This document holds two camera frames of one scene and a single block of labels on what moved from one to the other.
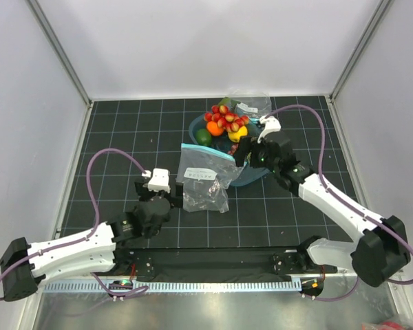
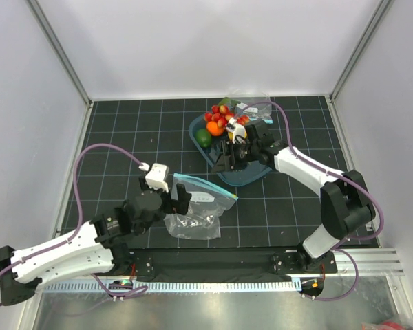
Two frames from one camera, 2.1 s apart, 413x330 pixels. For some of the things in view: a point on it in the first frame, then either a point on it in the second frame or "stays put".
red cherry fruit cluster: (228, 121) stays put
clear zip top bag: (206, 176) -> (203, 218)
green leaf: (228, 101) stays put
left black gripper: (144, 193) stays put
